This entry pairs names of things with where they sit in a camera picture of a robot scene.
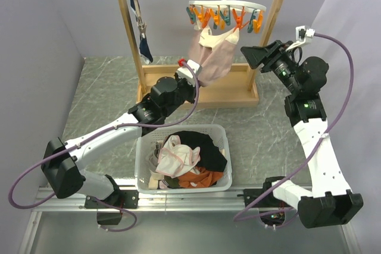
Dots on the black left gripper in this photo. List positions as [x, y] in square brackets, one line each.
[192, 88]

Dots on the wooden clothes rack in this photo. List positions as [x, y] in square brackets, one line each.
[237, 89]

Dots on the wooden clip hanger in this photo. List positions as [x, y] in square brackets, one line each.
[141, 24]

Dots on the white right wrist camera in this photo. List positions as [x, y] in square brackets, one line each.
[303, 36]

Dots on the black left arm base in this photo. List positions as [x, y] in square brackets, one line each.
[110, 202]

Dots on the black underwear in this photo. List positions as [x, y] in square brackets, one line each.
[210, 156]

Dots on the pink beige underwear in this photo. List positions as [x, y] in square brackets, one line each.
[214, 53]

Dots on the grey garment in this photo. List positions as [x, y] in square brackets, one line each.
[152, 159]

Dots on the orange brown garment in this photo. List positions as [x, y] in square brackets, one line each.
[202, 179]

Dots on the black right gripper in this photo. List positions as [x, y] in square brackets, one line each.
[256, 56]

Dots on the white underwear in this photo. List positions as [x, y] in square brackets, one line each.
[176, 159]

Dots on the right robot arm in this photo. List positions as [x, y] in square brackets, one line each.
[331, 200]

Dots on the aluminium mounting rail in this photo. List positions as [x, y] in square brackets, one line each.
[233, 199]

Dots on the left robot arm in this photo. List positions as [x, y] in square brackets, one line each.
[65, 162]

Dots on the white plastic laundry basket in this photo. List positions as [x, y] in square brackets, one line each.
[149, 182]

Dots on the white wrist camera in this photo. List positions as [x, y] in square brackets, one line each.
[188, 70]
[303, 36]

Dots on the white clip hanger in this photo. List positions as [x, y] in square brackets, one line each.
[223, 13]

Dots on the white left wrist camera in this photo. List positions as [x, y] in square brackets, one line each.
[188, 70]

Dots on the navy blue underwear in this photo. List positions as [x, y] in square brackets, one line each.
[144, 50]

